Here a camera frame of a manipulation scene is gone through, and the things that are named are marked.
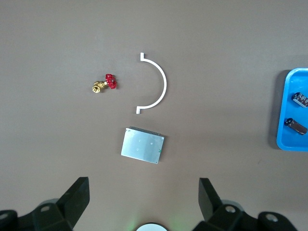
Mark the blue plastic tray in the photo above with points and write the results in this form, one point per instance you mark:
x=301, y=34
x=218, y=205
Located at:
x=286, y=108

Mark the brown electrolytic capacitor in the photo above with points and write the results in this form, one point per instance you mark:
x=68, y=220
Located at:
x=297, y=127

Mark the brown table cover mat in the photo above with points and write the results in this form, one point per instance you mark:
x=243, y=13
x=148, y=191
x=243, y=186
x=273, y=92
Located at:
x=72, y=48

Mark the black printed electrolytic capacitor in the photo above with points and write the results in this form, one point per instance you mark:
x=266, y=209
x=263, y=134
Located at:
x=300, y=99

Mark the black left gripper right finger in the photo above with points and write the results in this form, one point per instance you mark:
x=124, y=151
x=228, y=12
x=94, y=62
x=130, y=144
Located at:
x=211, y=207

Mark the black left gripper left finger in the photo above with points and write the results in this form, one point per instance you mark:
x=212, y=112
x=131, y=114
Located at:
x=69, y=204

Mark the white curved bracket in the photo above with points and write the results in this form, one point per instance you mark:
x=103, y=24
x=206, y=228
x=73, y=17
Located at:
x=165, y=84

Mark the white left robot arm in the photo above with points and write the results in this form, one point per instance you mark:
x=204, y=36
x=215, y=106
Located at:
x=151, y=227

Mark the silver metal box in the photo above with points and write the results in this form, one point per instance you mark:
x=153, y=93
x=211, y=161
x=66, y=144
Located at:
x=142, y=146

